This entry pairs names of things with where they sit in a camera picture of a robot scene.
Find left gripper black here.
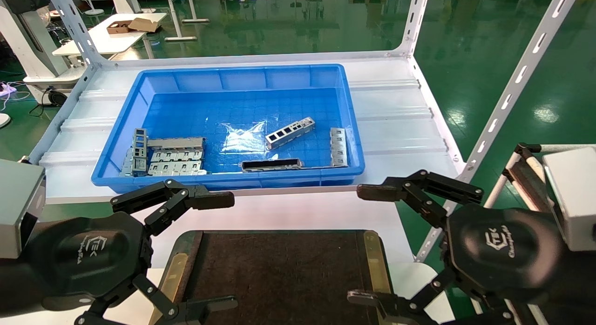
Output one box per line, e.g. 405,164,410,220
28,178,238,325

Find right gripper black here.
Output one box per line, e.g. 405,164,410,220
347,170,566,325

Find silver perforated metal bracket part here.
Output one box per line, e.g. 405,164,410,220
265,117,316,150

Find dark metal channel part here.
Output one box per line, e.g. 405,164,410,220
239,158,303,172

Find long grey metal channel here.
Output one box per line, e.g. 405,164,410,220
148,137,206,151

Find dark work mat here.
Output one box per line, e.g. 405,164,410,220
149,230,396,325

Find white metal shelf rack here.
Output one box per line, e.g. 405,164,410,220
28,0,585,265

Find blue plastic bin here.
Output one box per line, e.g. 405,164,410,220
91,64,366,194

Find black round floor device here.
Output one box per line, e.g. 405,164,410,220
29,87,68,117

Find white desk with leg base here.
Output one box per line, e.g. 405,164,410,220
145,0,210,41

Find white work table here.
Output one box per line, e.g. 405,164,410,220
52,12,167,60

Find open cardboard box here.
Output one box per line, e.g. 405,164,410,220
107,18,161,34

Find white machine housing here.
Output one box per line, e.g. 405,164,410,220
0,0,89,104

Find silver bracket with square cutouts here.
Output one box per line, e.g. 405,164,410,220
150,149,204,163
147,161,208,176

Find small grey metal bracket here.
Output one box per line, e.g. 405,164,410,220
120,148,135,177

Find upright grey perforated bracket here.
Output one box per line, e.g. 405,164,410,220
132,128,149,172

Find white tube frame black clamps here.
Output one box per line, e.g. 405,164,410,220
484,142,596,214

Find silver bracket with four bumps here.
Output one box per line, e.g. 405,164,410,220
330,128,348,168

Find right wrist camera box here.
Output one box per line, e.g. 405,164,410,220
542,147,596,251

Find white floor cable bundle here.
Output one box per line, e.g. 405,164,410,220
0,81,28,102

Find white pedestal column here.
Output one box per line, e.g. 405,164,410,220
109,0,140,14

